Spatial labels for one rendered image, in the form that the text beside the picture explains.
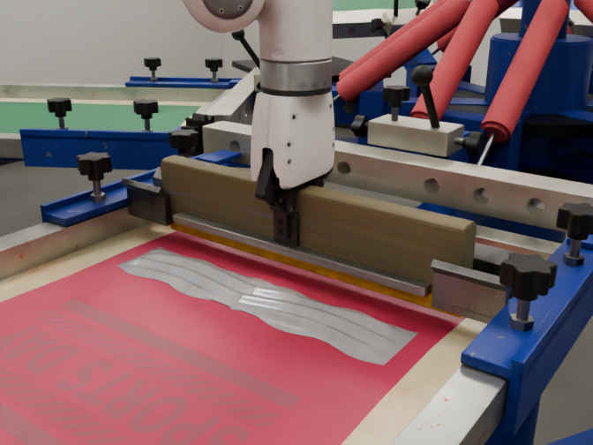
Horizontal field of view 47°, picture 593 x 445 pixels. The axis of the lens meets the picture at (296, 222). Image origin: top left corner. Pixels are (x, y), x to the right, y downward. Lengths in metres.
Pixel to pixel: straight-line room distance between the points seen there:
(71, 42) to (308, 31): 4.61
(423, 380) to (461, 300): 0.09
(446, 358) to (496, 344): 0.07
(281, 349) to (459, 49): 0.74
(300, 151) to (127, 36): 4.90
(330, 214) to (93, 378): 0.29
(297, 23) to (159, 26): 5.12
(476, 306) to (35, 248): 0.50
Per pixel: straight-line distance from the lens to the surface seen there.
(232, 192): 0.79
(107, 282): 0.79
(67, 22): 5.23
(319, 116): 0.72
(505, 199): 0.87
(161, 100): 1.80
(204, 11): 0.62
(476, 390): 0.54
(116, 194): 0.93
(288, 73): 0.68
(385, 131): 0.98
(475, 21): 1.28
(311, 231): 0.74
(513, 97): 1.13
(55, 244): 0.86
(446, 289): 0.66
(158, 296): 0.75
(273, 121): 0.69
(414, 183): 0.91
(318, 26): 0.69
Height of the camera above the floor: 1.29
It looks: 21 degrees down
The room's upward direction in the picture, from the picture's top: straight up
